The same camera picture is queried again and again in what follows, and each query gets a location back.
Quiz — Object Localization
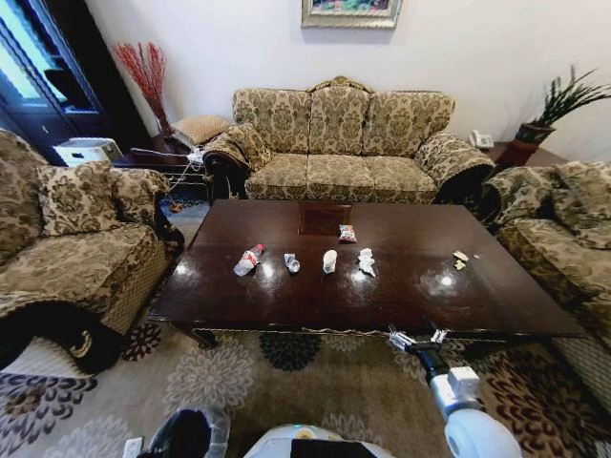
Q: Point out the reddish wooden side table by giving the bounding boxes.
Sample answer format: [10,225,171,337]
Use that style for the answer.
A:
[486,139,551,168]

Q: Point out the floral three-seat sofa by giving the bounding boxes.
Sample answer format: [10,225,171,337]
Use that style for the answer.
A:
[201,74,496,207]

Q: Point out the floral armchair with square cushion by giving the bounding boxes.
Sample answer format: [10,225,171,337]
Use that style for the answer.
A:
[0,127,186,374]

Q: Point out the white robot front shell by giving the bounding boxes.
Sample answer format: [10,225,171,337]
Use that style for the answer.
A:
[242,422,451,458]

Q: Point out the floral patterned rug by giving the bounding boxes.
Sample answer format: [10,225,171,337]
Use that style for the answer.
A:
[0,189,611,458]

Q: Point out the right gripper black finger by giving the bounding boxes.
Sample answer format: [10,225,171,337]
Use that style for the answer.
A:
[420,315,450,346]
[386,323,415,355]

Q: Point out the dark wooden side table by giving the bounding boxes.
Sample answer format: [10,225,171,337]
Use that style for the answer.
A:
[111,136,212,204]

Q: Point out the large square floral cushion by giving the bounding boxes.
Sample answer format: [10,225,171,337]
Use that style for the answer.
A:
[36,160,119,239]

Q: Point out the white desk telephone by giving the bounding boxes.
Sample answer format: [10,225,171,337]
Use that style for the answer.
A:
[467,129,495,150]

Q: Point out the dark glass-door cabinet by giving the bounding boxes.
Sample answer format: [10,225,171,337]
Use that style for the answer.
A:
[0,0,150,167]

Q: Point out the red branch decoration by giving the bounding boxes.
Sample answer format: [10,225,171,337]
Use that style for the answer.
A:
[111,41,174,138]

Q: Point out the white box appliance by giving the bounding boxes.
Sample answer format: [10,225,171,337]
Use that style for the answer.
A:
[52,136,121,169]

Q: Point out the green potted plant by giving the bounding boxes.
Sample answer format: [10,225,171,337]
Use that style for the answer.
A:
[516,63,611,145]

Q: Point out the black trash bin with bag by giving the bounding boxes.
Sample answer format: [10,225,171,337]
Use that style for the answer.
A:
[122,406,233,458]

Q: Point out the dark wooden coffee table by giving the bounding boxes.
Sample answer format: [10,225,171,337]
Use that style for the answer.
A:
[146,198,587,353]

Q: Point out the clear plastic bottle red cap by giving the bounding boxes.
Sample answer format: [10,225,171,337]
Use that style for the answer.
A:
[233,243,266,278]

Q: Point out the framed painting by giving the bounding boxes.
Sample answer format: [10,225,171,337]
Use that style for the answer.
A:
[300,0,404,31]

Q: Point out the tan quilted cushion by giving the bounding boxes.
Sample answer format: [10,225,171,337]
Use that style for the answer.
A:
[170,114,234,145]

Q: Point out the crumpled white tissue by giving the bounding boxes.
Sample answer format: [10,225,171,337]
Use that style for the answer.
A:
[357,247,378,278]

